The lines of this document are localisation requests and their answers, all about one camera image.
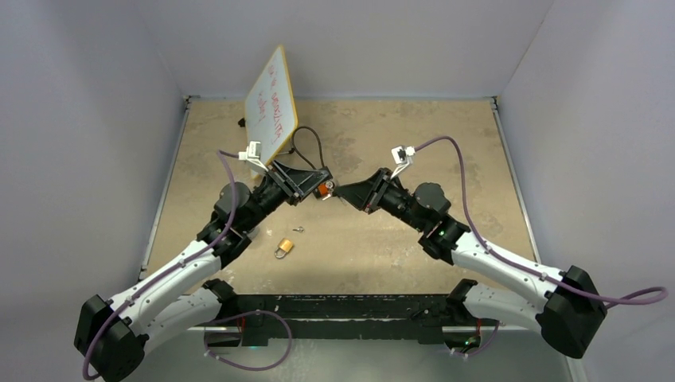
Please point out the brass padlock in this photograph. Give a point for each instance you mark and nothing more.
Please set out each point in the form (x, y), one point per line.
(284, 247)

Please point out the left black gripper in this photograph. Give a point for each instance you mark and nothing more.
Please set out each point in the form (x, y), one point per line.
(295, 185)

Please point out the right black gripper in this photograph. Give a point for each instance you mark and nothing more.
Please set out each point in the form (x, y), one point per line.
(368, 194)

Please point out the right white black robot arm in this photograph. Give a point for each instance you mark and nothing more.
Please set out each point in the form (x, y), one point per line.
(559, 305)

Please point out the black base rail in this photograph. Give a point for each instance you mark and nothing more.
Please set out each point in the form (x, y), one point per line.
(428, 319)

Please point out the yellow framed whiteboard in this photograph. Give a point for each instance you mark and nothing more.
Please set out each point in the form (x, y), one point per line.
(269, 109)

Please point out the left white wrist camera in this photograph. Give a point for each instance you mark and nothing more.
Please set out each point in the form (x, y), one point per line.
(252, 157)

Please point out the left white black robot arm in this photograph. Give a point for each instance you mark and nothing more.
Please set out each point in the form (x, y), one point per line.
(115, 334)

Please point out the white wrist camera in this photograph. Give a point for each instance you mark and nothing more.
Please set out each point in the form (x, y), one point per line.
(252, 157)
(403, 158)

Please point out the orange black padlock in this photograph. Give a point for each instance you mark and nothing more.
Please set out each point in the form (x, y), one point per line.
(321, 192)

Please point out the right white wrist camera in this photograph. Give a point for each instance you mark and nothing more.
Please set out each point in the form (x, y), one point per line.
(403, 158)

